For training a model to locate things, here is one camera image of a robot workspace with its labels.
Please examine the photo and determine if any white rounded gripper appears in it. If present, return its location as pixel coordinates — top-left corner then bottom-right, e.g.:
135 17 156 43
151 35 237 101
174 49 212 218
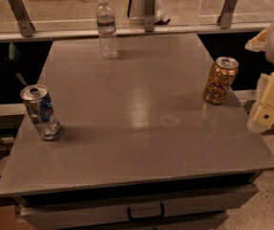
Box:
244 21 274 133

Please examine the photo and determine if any silver blue redbull can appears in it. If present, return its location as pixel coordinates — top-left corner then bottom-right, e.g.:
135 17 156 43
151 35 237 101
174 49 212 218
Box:
20 84 60 141

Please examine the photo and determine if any gold soda can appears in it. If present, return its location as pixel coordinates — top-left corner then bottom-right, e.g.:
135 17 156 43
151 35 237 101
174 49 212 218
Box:
204 57 239 104

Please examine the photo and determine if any clear plastic water bottle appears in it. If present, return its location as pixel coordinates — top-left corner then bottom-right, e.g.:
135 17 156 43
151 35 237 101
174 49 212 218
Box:
96 0 119 58

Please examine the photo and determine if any right metal bracket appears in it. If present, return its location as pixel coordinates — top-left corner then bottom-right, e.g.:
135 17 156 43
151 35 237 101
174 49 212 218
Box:
217 0 238 29

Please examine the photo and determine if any metal bracket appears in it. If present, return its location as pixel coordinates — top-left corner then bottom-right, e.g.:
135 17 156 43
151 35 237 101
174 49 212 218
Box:
217 0 238 29
8 0 35 37
144 0 155 33

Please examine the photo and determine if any middle metal bracket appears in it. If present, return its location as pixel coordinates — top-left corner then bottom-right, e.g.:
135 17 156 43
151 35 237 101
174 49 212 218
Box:
144 0 155 33

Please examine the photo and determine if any grey drawer with black handle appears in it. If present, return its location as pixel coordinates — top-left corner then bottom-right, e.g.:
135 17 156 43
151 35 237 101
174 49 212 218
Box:
20 184 258 230

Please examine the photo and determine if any metal rail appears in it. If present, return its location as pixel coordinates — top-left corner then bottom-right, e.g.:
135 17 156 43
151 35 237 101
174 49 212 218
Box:
0 22 270 42

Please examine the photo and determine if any left metal bracket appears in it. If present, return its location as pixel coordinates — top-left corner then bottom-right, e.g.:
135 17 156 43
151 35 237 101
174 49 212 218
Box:
8 0 35 37

